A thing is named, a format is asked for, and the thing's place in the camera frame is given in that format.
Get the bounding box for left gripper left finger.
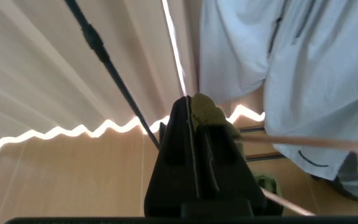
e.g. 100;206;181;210
144;95;198;218

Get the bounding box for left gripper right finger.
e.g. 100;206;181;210
196;124;267;217

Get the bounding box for green garment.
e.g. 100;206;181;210
190;92;283;200

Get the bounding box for pink clothes hanger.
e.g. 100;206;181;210
236;133;358;217

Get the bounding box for pale grey shorts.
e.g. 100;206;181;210
198;0;358;181

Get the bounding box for black clothes rack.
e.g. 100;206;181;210
63;0;287;162

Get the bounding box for beige curtain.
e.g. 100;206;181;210
0;0;265;152

